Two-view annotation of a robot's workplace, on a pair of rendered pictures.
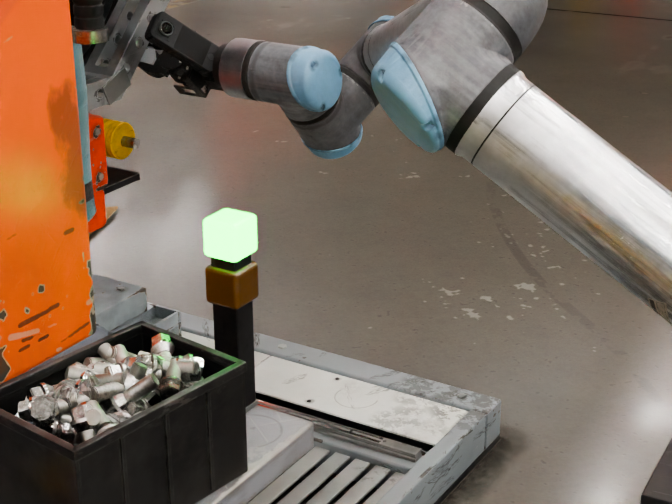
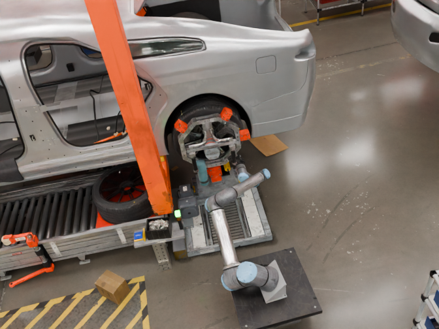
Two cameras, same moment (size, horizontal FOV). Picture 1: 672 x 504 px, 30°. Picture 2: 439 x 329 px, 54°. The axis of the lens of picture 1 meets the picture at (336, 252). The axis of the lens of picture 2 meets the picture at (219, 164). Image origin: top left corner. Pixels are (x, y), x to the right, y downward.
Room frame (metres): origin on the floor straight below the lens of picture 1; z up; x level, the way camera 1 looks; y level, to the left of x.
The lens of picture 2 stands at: (0.09, -2.15, 3.18)
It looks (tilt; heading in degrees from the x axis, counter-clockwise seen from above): 40 degrees down; 56
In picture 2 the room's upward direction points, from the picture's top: 9 degrees counter-clockwise
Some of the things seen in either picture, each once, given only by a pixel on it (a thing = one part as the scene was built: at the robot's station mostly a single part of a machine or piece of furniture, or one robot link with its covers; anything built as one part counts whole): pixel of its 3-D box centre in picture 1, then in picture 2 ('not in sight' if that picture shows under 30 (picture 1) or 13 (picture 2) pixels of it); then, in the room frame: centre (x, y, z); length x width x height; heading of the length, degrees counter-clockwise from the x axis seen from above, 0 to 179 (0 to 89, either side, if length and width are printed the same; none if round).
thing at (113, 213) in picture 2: not in sight; (128, 192); (1.06, 0.91, 0.39); 0.66 x 0.66 x 0.24
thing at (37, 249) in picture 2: not in sight; (40, 252); (0.12, 0.94, 0.30); 0.09 x 0.05 x 0.50; 149
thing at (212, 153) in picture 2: not in sight; (211, 147); (1.73, 0.35, 0.85); 0.21 x 0.14 x 0.14; 59
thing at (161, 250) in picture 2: not in sight; (161, 251); (0.94, 0.22, 0.21); 0.10 x 0.10 x 0.42; 59
